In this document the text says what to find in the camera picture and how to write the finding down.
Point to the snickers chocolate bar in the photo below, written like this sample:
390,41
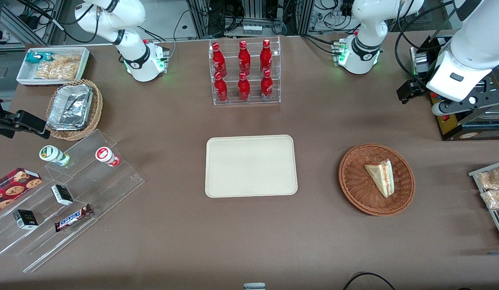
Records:
72,218

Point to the black hot food display case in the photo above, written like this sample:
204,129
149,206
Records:
458,127

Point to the small black carton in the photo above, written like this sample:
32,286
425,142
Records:
62,194
25,219

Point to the triangular sandwich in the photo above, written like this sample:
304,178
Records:
381,177

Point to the clear bag of crackers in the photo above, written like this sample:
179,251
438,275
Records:
60,66

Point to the small grey device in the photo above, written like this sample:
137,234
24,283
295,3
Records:
254,286

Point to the clear acrylic stepped stand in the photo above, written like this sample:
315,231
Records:
108,189

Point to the clear bag of snacks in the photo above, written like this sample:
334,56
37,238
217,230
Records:
495,199
491,179

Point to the teal snack packet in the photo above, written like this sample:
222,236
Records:
35,57

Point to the red cookie box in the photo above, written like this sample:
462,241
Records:
14,185

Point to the grey snack display rack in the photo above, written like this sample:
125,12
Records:
495,215

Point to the red cola bottle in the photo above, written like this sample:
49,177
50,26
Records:
266,56
267,86
218,59
244,88
244,58
221,88

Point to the white power strip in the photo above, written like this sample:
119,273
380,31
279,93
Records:
252,29

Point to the clear acrylic bottle rack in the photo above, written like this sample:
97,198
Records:
251,96

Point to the red lid yogurt cup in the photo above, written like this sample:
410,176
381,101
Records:
104,155

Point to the white rectangular snack bin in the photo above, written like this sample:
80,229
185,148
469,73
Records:
28,78

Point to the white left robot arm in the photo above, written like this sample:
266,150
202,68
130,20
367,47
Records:
364,48

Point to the round brown wicker basket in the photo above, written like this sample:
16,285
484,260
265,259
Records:
354,181

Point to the oval tan wicker basket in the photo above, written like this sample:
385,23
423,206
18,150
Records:
97,108

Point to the green lid yogurt cup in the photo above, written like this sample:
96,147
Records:
52,155

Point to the silver foil container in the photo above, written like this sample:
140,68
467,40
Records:
69,108

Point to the cream plastic tray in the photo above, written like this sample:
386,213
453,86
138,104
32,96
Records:
249,166

